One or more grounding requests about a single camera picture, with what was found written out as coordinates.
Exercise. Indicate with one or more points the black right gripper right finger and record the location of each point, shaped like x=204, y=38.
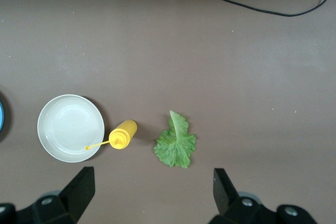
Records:
x=225, y=203

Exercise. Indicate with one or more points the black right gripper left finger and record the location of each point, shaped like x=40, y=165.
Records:
x=78, y=195

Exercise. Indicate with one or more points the green lettuce leaf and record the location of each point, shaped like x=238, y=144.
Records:
x=174, y=148

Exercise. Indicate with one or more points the yellow squeeze bottle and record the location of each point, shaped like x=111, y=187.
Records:
x=124, y=133

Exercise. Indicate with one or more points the beige round plate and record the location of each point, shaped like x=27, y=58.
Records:
x=71, y=128

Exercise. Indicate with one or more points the blue round plate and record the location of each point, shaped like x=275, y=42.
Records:
x=1, y=116

